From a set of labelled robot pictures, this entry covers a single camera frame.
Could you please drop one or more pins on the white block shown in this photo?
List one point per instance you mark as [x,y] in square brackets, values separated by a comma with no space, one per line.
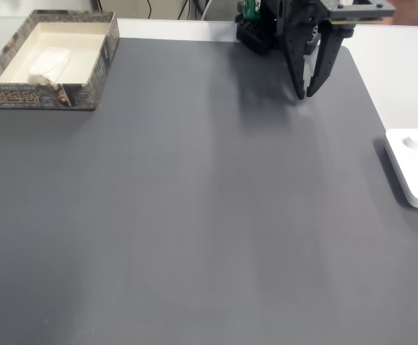
[51,64]

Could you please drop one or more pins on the stone print cardboard box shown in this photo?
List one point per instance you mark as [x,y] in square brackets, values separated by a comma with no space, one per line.
[44,98]

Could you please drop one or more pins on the green circuit board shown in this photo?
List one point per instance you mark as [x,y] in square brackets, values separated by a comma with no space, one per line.
[250,10]

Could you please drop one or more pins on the white tray with round hollows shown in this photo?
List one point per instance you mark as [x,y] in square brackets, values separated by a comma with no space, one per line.
[399,172]

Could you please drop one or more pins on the grey table mat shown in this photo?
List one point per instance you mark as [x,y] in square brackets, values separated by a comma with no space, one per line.
[194,215]

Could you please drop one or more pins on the black gripper camera mount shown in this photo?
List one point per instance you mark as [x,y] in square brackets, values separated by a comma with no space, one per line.
[360,10]

